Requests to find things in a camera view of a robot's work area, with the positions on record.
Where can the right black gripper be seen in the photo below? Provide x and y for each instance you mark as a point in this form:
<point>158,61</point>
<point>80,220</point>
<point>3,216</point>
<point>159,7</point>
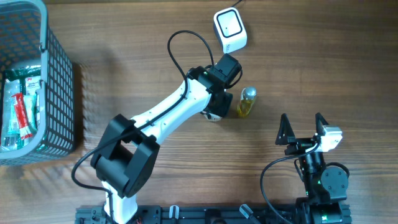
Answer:
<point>298,144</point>

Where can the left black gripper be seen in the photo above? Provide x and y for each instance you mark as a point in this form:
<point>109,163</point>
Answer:
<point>224,109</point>

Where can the pink Kleenex tissue pack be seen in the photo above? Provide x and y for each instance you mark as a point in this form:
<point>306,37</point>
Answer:
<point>211,117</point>

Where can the yellow oil bottle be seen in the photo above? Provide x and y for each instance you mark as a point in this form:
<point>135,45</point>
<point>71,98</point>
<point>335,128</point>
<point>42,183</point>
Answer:
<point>247,100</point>

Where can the red Nescafe coffee stick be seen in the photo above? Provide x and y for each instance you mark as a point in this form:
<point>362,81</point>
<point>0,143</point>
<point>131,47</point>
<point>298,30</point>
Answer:
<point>22,118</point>

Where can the mint green wipes sachet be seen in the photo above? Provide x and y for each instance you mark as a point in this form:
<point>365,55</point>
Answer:
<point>30,102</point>

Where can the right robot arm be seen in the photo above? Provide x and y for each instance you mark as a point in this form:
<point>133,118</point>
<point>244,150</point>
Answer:
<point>325,183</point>

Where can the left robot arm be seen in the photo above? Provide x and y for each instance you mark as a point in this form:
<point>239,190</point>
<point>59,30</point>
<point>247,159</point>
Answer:
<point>128,148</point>

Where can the white barcode scanner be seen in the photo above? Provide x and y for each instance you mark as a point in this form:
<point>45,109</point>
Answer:
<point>229,30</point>

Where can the grey plastic mesh basket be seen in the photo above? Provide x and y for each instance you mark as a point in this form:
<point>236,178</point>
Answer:
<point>27,40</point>

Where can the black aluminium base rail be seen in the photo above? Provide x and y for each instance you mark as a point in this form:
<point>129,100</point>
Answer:
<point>217,214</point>

